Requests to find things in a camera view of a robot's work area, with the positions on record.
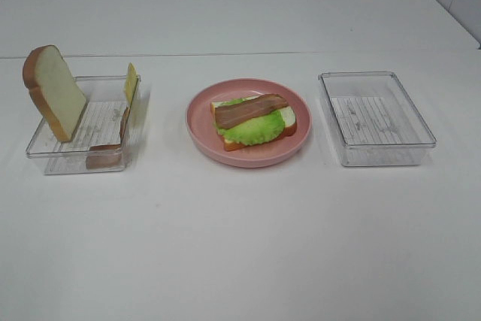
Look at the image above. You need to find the bread slice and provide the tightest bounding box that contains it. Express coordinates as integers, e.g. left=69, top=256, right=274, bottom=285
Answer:
left=23, top=45, right=87, bottom=142
left=210, top=94, right=297, bottom=151

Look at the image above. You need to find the yellow cheese slice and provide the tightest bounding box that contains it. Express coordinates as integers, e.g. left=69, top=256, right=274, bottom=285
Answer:
left=123, top=62, right=138, bottom=107

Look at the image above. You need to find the pink round plate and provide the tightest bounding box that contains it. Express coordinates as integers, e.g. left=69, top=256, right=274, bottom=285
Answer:
left=186, top=78, right=312, bottom=168

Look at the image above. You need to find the green lettuce leaf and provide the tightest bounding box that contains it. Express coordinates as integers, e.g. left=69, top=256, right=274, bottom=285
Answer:
left=213, top=106, right=296, bottom=151

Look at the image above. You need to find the left clear plastic container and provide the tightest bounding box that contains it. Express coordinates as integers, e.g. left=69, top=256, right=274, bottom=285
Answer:
left=26, top=75, right=142, bottom=175

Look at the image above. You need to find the bacon strip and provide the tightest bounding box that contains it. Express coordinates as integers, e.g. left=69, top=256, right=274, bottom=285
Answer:
left=86, top=106, right=130, bottom=170
left=214, top=94, right=289, bottom=129

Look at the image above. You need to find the right clear plastic container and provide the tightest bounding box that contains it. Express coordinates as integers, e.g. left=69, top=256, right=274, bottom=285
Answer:
left=319, top=71, right=437, bottom=167

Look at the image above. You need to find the clear plastic container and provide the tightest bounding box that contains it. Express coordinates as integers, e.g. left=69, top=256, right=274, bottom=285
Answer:
left=319, top=71, right=437, bottom=167
left=26, top=75, right=142, bottom=175

